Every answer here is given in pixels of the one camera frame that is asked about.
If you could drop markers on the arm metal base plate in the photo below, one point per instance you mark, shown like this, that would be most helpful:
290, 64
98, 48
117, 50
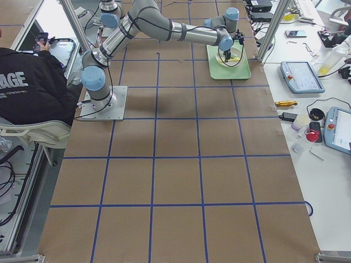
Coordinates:
109, 109

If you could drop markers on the light green plastic tray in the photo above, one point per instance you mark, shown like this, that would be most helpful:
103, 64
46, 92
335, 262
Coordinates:
220, 72

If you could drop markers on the person in black shirt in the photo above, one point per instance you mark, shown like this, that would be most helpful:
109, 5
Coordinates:
34, 89

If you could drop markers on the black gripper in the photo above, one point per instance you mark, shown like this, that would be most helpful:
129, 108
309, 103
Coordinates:
227, 53

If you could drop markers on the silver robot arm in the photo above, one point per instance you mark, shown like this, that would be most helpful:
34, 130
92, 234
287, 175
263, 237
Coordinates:
147, 19
111, 12

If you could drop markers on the blue teach pendant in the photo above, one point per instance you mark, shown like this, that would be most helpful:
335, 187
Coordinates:
300, 77
337, 129

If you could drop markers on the smartphone on desk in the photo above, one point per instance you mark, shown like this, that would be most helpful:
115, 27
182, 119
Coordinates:
296, 34

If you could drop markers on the blue teach pendant lower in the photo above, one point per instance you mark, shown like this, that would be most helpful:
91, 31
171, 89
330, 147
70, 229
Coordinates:
337, 129

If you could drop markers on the red round cap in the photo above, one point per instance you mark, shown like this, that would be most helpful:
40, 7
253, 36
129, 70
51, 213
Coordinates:
312, 135

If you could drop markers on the black smartphone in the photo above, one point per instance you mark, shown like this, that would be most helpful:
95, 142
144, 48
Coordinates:
41, 38

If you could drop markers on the white office chair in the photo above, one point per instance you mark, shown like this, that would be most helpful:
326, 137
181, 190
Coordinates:
51, 134

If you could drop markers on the yellow plastic fork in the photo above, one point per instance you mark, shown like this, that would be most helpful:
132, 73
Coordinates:
229, 61

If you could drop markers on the blue teach pendant upper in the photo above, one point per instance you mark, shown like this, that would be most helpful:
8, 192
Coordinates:
300, 77

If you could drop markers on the metal allen key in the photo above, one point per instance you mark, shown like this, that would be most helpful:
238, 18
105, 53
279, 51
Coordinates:
311, 151

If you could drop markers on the clear squeeze bottle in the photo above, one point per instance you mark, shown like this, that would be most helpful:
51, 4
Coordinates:
337, 53

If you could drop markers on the white plastic cup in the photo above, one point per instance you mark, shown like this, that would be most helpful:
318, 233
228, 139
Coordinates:
300, 122

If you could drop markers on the person's hand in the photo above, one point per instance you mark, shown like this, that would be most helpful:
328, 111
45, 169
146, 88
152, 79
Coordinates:
43, 47

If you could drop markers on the white round plate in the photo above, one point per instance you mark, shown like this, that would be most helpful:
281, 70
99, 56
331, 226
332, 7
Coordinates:
233, 53

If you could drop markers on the aluminium frame post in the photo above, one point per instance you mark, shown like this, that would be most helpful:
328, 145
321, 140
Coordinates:
273, 26

